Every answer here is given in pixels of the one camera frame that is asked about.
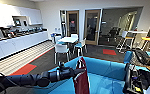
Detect red white jacket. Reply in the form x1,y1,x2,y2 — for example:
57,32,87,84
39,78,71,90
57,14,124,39
73,56,91,94

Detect white chair blue seat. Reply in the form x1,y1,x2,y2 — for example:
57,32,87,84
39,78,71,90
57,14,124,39
70,33,79,40
53,43,72,65
72,38,88,58
54,35,65,46

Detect blue sofa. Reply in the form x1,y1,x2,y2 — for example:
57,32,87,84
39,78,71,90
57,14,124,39
30,49,150,94

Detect blue white bin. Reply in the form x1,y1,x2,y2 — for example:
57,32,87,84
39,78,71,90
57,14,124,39
49,32,58,44

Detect wooden glass door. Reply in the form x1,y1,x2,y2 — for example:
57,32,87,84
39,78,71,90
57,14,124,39
65,9,81,38
83,9,102,47

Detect white tall shelf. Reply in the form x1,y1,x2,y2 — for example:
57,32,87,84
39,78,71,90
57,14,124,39
59,9,68,37

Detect black office chair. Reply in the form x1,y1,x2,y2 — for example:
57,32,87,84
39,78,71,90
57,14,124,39
122,47,150,94
106,26,123,44

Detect white bar stool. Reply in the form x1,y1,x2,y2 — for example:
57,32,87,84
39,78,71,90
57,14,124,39
115,30,129,53

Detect white base kitchen cabinets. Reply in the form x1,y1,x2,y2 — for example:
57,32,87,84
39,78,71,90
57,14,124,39
0,30,49,64

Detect high white table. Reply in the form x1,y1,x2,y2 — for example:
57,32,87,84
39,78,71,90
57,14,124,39
124,29,149,51

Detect yellow bar stool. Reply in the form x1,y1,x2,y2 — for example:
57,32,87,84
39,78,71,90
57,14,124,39
140,35,150,52

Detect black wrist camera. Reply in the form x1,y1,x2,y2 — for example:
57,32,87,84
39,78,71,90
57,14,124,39
58,61,66,70

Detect white wall kitchen cabinets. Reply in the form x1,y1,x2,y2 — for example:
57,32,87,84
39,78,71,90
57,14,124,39
0,3,44,30

